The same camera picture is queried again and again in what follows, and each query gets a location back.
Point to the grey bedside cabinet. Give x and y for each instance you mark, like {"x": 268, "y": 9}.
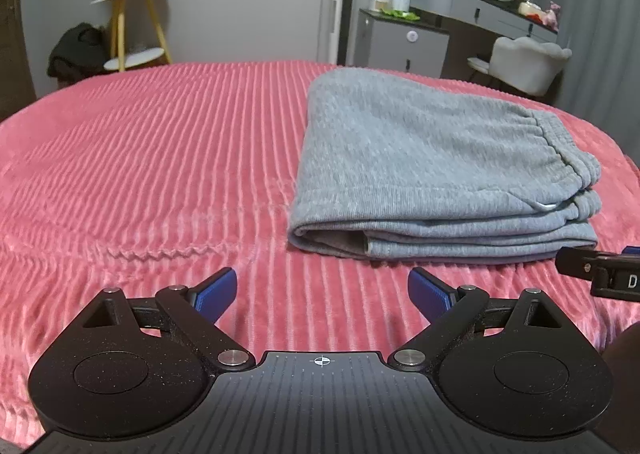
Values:
{"x": 400, "y": 47}

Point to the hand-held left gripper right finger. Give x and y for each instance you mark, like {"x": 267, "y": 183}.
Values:
{"x": 426, "y": 290}

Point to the person's right forearm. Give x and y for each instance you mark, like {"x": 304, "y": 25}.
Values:
{"x": 625, "y": 384}

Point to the pink ribbed blanket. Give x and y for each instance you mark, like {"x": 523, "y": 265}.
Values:
{"x": 150, "y": 159}

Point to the dark wooden door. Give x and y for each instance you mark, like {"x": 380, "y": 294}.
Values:
{"x": 12, "y": 19}

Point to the black bag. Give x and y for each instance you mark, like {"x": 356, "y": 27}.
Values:
{"x": 77, "y": 54}

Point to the yellow-legged side table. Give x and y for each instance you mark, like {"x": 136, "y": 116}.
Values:
{"x": 135, "y": 24}

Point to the grey pants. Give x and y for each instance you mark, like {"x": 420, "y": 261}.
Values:
{"x": 400, "y": 159}

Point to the grey vanity desk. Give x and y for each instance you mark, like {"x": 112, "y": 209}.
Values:
{"x": 480, "y": 14}

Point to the pink plush toy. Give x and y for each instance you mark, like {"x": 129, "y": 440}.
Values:
{"x": 552, "y": 14}

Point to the white round jar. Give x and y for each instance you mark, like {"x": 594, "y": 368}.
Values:
{"x": 378, "y": 3}

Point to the green leafy item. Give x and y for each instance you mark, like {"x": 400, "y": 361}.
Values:
{"x": 400, "y": 14}

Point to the grey curtain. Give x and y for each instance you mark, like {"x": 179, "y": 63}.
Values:
{"x": 595, "y": 24}

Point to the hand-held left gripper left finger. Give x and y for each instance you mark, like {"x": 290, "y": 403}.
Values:
{"x": 217, "y": 289}

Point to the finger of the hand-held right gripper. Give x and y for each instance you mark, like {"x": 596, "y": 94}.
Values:
{"x": 575, "y": 261}

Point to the grey upholstered chair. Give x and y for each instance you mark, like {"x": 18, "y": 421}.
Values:
{"x": 530, "y": 62}

